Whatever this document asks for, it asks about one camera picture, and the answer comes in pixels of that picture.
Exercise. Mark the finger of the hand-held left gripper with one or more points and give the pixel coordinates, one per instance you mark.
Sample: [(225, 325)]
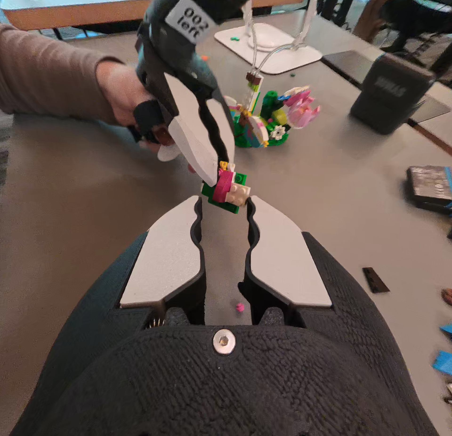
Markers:
[(190, 132), (224, 125)]

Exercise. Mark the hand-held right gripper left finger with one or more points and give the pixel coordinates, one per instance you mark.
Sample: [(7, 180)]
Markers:
[(166, 259)]

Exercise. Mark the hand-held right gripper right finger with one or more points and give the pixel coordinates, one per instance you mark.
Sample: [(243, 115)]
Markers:
[(286, 263)]

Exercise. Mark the lego flower model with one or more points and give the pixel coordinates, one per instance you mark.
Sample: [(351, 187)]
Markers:
[(275, 125)]

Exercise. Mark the multicolour lego wing assembly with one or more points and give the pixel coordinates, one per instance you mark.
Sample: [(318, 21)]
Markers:
[(222, 187)]

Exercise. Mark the person's left forearm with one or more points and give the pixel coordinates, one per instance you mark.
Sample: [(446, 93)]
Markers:
[(46, 72)]

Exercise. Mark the black lego wedge plate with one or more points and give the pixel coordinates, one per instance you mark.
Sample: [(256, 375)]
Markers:
[(375, 280)]

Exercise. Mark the pile of mixed lego bricks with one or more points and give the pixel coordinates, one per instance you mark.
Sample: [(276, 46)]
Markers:
[(445, 363)]

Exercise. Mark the person's left hand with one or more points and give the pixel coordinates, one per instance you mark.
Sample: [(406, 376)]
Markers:
[(120, 90)]

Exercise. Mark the black battery with blue edge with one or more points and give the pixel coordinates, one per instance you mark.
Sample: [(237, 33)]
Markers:
[(429, 185)]

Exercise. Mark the black charger case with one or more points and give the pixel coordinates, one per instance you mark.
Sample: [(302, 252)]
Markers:
[(388, 97)]

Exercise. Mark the black office chair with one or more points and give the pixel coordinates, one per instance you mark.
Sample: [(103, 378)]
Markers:
[(413, 19)]

